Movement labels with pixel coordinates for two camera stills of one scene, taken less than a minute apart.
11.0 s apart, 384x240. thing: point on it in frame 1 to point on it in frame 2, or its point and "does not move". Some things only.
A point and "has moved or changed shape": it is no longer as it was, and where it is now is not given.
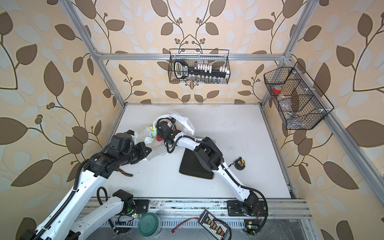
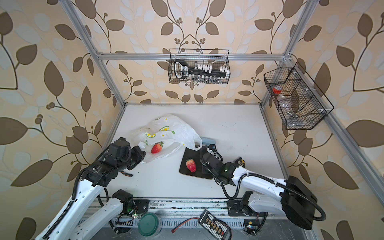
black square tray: (191, 165) does not move
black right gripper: (160, 134) to (204, 170)
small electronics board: (251, 226) does not move
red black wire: (173, 230) does not move
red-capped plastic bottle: (277, 90) does not move
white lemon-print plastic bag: (155, 147) has moved or changed shape
